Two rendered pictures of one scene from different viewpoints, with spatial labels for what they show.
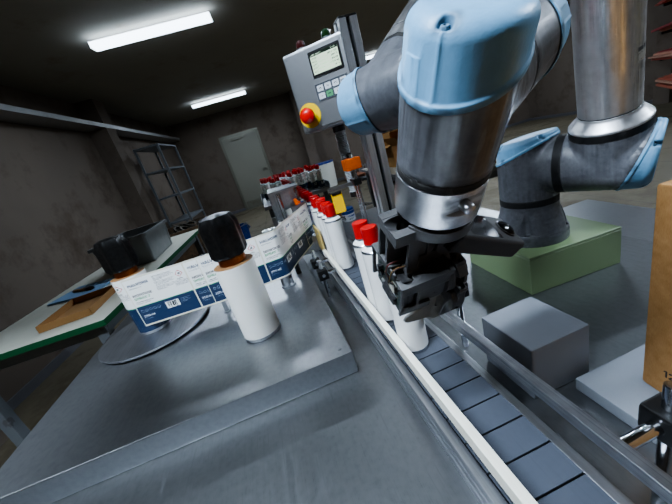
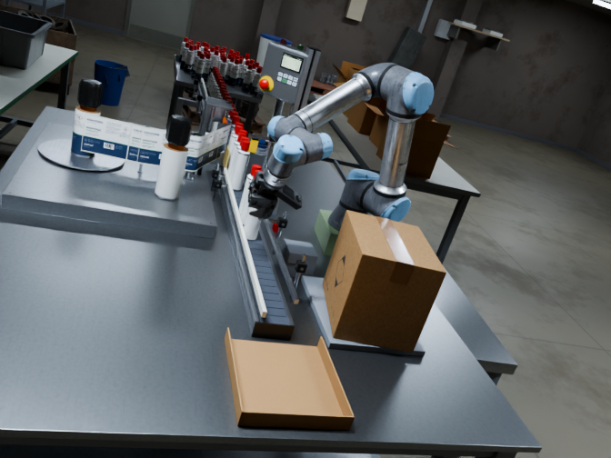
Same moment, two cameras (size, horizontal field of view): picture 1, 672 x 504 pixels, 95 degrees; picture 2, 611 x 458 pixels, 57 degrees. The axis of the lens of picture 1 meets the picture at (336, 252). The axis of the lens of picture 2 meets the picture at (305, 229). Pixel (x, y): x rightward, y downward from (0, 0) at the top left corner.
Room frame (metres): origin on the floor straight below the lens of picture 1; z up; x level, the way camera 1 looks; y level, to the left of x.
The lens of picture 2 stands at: (-1.29, 0.06, 1.70)
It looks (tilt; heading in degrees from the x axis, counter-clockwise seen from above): 23 degrees down; 350
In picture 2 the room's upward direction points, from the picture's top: 17 degrees clockwise
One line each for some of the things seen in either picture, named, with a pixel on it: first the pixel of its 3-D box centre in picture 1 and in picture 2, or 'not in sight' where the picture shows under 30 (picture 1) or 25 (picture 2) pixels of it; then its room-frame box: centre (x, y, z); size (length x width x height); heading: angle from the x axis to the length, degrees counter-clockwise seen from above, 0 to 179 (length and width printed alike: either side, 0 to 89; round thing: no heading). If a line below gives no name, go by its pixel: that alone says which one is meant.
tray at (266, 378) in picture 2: not in sight; (285, 375); (-0.20, -0.20, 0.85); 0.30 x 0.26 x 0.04; 9
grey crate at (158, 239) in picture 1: (137, 245); (7, 37); (2.50, 1.50, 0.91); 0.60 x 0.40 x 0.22; 9
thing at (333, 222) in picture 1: (337, 237); (240, 165); (0.89, -0.02, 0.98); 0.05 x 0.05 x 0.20
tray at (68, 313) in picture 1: (81, 306); not in sight; (1.58, 1.38, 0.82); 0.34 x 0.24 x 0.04; 11
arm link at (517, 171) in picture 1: (530, 164); (362, 187); (0.65, -0.46, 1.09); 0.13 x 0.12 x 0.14; 37
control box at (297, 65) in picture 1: (328, 87); (286, 73); (0.90, -0.11, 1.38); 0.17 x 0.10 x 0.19; 64
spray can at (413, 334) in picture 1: (403, 295); (255, 210); (0.46, -0.09, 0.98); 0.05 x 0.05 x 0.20
